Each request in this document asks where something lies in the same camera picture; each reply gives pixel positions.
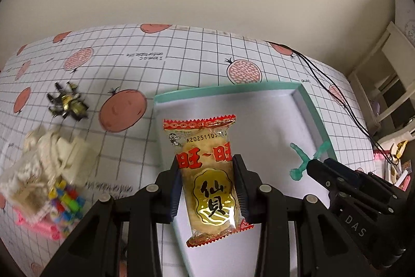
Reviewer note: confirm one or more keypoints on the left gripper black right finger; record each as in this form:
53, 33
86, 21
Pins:
323, 246

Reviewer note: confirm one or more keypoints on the green plastic dragonfly toy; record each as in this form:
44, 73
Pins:
296, 173

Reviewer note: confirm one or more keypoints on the cream square hair claw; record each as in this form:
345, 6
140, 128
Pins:
73, 161

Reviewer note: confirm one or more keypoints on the yellow rice cracker packet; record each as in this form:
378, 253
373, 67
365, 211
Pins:
204, 157

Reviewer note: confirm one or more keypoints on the pomegranate print grid bedsheet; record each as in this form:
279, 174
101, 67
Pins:
113, 86

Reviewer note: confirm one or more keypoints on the pink hair clip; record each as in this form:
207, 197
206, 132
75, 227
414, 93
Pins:
44, 227

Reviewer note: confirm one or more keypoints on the teal shallow cardboard tray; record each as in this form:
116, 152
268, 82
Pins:
269, 116

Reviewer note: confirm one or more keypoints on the white wooden shelf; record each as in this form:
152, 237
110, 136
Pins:
384, 79

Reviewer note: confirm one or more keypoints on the clutter pile on floor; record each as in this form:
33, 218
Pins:
396, 163

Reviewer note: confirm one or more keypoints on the black gold robot toy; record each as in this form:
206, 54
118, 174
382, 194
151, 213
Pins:
68, 102

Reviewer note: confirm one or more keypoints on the cream lace scrunchie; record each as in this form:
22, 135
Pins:
26, 184

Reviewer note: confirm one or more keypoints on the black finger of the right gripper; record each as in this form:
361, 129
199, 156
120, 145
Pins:
343, 171
330, 181

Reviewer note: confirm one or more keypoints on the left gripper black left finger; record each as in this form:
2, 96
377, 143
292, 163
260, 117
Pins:
94, 247

